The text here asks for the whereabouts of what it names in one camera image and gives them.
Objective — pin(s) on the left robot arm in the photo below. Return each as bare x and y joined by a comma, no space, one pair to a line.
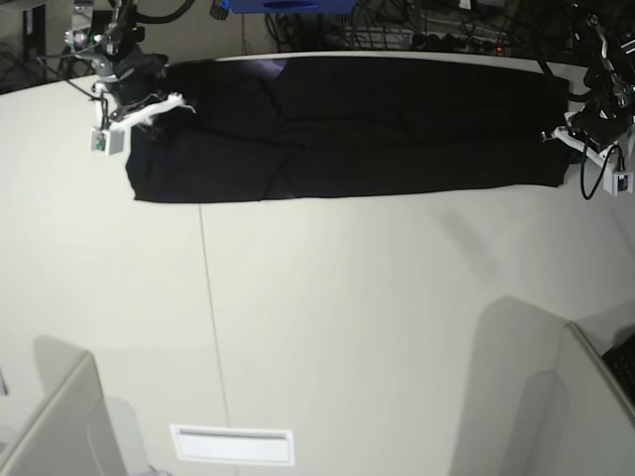
607,52

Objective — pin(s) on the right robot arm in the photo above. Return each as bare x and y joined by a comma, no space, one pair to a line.
109,40

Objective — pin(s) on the black keyboard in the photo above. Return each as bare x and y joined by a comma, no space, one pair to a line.
620,361

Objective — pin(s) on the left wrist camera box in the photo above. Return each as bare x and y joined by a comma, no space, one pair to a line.
617,183

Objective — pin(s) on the black T-shirt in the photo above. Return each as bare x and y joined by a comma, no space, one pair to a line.
334,127

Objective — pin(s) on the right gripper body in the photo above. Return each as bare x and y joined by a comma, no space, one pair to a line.
134,81

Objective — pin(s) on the blue box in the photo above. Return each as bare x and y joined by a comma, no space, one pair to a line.
343,7

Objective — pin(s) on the right grey partition panel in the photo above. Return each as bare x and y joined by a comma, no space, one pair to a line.
598,430

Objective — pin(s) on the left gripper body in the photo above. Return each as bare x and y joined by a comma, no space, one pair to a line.
595,127

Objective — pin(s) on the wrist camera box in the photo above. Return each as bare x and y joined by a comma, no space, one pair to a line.
617,183
107,141

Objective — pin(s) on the white table slot plate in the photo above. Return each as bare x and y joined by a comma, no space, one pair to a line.
238,446

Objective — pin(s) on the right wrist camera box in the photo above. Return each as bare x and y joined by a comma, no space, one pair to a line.
107,141

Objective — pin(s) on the left grey partition panel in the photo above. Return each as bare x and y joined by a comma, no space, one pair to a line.
69,432

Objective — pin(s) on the grey partition panel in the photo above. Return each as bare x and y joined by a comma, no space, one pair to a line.
69,432
598,430

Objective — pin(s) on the black power strip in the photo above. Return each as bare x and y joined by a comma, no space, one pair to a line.
446,43

